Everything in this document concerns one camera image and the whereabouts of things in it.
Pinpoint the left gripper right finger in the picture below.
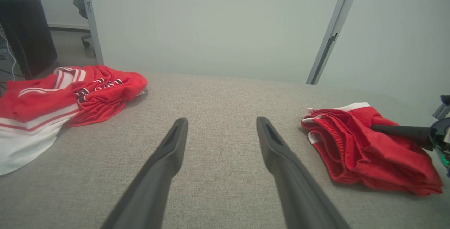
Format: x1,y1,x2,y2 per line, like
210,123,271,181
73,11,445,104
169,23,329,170
256,116,352,229

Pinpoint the black computer tower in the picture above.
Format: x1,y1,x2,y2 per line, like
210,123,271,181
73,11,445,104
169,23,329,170
0,0,58,80

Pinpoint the red shorts white stripe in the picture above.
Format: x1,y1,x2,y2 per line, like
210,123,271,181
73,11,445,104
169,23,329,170
301,102,444,197

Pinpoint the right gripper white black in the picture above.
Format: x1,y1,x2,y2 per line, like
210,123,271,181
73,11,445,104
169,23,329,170
371,117,450,177

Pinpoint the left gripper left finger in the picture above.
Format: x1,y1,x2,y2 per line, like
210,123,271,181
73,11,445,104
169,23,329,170
100,117,189,229

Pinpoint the red Bulls 23 jersey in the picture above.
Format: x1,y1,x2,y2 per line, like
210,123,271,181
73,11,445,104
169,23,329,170
0,65,148,176

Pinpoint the grey partition post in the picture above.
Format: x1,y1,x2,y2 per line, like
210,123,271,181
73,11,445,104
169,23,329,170
78,0,105,66
306,0,365,85

